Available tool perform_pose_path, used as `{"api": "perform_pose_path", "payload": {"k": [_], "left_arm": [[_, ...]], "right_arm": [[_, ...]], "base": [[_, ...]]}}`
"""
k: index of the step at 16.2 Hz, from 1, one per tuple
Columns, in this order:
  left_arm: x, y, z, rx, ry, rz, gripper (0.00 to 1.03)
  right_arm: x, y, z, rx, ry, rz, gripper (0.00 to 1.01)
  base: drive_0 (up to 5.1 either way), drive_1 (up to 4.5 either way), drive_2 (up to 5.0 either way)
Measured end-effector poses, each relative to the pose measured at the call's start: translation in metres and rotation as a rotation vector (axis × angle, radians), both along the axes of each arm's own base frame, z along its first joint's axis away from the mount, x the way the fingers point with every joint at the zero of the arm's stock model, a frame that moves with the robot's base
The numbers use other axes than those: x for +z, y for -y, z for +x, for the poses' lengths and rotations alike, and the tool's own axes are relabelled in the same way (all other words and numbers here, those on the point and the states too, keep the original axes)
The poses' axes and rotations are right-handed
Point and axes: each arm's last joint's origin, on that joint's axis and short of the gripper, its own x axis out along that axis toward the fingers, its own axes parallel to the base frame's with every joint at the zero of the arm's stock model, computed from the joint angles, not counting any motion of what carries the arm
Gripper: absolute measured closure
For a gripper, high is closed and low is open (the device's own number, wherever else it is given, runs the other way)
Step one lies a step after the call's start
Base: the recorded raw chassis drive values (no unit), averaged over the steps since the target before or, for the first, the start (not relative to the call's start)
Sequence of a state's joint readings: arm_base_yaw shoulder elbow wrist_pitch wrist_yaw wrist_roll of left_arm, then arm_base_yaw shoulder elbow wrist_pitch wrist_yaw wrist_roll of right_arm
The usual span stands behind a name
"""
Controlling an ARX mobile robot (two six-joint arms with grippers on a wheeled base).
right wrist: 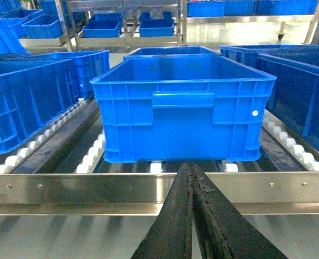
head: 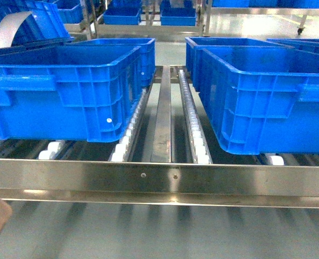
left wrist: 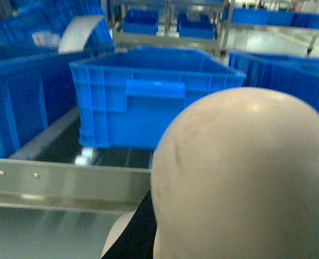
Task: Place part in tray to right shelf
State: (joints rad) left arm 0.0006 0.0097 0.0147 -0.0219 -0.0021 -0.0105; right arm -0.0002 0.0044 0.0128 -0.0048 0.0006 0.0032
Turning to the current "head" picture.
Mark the steel roller shelf rack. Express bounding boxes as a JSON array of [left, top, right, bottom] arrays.
[[0, 65, 319, 208]]

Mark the blue bin behind left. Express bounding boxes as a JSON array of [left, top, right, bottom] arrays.
[[72, 37, 157, 87]]

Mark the blue bin front left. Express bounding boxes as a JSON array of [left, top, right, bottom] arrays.
[[0, 45, 142, 142]]

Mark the blue bin behind right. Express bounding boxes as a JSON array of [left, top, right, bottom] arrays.
[[185, 37, 293, 92]]

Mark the blue bin front right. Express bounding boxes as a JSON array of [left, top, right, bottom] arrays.
[[200, 46, 319, 155]]

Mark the tilted blue bin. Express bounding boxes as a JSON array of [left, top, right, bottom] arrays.
[[0, 1, 73, 47]]

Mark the grey curved strip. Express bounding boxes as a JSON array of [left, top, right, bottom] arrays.
[[0, 11, 32, 49]]

